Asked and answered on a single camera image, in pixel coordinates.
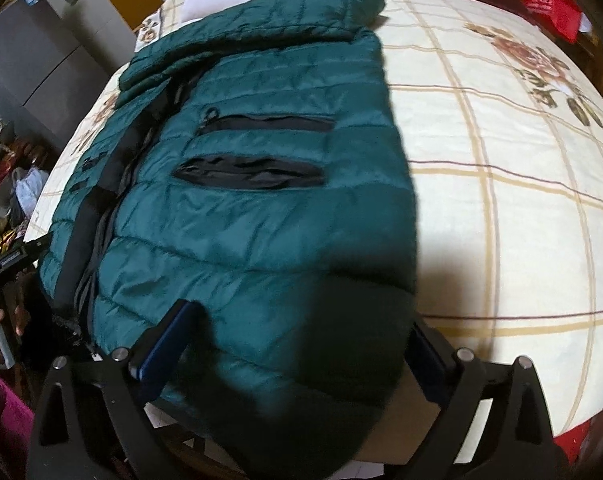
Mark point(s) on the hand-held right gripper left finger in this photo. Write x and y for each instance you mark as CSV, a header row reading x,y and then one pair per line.
x,y
159,345

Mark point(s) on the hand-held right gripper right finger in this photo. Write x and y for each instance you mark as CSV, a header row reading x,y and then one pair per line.
x,y
431,372

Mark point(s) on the green puffer jacket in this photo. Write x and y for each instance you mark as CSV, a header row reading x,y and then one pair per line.
x,y
261,200

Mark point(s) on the person's left forearm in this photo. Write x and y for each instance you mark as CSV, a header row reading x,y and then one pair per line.
x,y
3,425

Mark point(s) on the white plastic bag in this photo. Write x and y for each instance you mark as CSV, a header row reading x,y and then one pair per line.
x,y
28,185

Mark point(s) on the floral checked bed sheet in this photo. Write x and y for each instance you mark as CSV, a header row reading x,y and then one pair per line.
x,y
511,220

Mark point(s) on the grey refrigerator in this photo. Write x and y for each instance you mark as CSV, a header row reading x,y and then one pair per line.
x,y
36,70

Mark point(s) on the red shopping bag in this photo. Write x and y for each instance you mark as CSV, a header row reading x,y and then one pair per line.
x,y
551,7

